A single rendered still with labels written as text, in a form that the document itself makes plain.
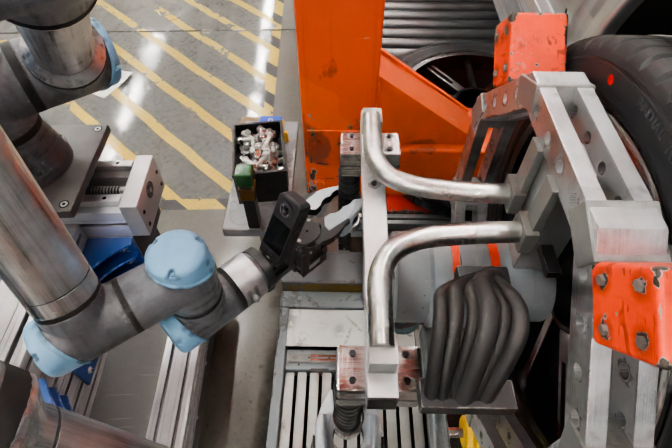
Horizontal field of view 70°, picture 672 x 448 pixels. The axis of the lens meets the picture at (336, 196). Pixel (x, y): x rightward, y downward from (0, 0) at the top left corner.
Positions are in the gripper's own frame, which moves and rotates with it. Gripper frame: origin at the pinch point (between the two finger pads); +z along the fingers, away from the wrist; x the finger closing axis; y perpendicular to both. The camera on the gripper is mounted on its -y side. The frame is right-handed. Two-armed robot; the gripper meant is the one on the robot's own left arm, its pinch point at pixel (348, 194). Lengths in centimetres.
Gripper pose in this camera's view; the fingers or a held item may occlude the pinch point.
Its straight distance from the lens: 80.8
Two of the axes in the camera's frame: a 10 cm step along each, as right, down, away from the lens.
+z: 7.3, -5.2, 4.5
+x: 6.9, 5.5, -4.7
